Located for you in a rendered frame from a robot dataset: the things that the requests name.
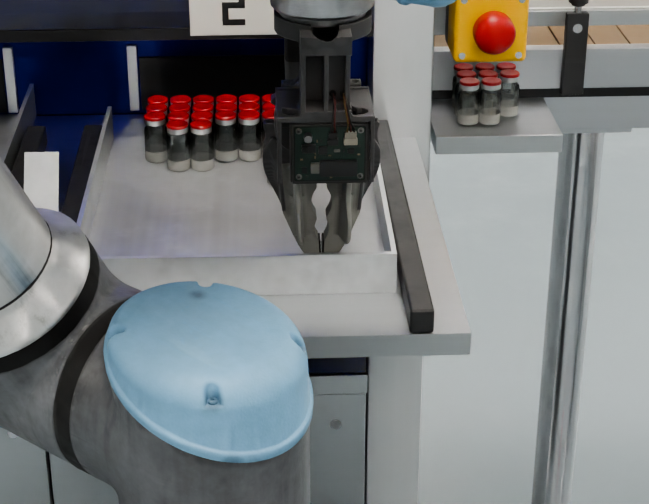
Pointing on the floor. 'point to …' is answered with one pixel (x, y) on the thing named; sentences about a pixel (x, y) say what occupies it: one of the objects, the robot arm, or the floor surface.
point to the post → (404, 105)
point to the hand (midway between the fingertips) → (320, 245)
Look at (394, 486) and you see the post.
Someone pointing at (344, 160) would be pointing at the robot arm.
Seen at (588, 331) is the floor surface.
